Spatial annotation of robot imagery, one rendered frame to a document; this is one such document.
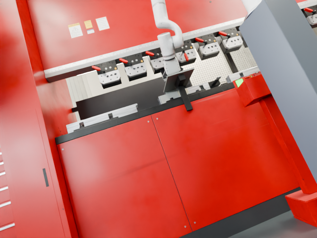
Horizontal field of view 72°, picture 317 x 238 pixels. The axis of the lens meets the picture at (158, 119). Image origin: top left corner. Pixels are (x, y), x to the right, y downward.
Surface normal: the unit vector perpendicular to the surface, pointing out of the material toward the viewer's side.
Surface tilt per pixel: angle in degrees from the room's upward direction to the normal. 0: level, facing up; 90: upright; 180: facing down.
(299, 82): 90
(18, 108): 90
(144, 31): 90
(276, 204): 90
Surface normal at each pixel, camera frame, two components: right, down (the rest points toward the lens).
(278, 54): -0.91, 0.25
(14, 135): 0.07, -0.26
